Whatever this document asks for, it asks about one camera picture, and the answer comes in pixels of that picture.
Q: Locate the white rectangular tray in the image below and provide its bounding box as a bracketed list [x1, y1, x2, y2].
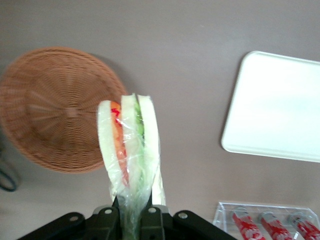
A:
[221, 50, 320, 164]

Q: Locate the round brown wicker basket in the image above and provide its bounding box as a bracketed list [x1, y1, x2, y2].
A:
[0, 46, 129, 175]

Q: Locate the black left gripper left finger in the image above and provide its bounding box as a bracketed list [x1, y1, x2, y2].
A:
[17, 197, 124, 240]

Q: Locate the black power cable with plug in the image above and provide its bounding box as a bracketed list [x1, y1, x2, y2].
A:
[0, 144, 19, 193]

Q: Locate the red cola can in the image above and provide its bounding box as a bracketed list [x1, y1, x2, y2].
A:
[259, 211, 294, 240]
[231, 208, 264, 240]
[289, 213, 320, 240]

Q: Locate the clear acrylic box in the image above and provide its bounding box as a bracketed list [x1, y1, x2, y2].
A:
[212, 201, 320, 240]

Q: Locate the triangle sandwich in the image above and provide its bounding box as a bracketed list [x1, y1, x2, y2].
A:
[96, 92, 167, 240]

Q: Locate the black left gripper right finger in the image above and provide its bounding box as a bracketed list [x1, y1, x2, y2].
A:
[138, 194, 236, 240]

